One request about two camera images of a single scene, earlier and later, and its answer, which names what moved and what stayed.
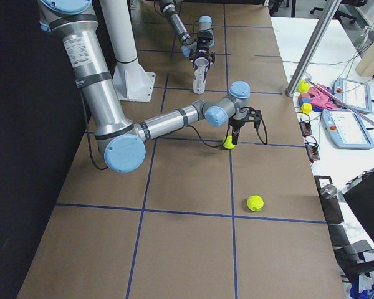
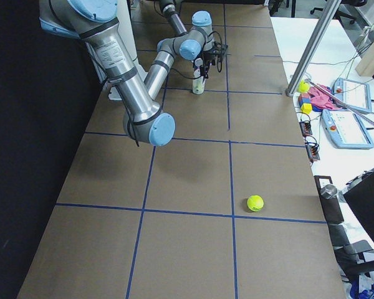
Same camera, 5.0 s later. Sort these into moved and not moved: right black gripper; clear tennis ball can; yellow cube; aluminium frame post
Moved: right black gripper
Not moved: aluminium frame post; yellow cube; clear tennis ball can
